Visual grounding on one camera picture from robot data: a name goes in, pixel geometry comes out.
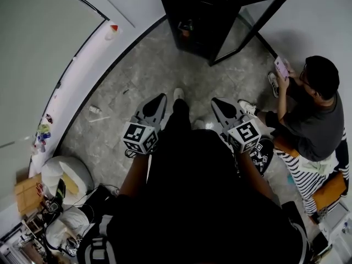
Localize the yellow cushion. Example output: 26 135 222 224
61 171 86 195

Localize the orange seat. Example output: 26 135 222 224
274 135 348 215

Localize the person's black trouser leg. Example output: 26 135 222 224
164 98 193 133

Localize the black and white striped cloth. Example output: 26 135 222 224
276 127 352 217

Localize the person's black jersey torso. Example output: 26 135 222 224
76 129 312 264

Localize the person's left forearm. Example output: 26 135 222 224
117 153 152 197

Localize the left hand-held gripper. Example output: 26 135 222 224
122 92 168 156

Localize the glass fridge door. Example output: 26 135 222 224
208 0 292 67

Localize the cardboard box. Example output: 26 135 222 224
14 173 45 217

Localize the person's right forearm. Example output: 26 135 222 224
235 150 276 201

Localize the black fridge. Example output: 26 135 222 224
154 0 246 59

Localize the green and black device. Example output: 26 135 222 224
56 178 67 204

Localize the cluster of small colourful items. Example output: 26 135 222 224
32 113 53 155

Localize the white appliance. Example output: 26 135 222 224
318 201 352 242

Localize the pink phone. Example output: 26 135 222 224
273 56 290 81

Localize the black round printed board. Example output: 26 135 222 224
248 137 275 178

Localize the black bag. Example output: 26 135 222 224
87 185 117 217

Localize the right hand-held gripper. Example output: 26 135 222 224
210 97 262 155

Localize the white round pouf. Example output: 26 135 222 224
41 155 95 198

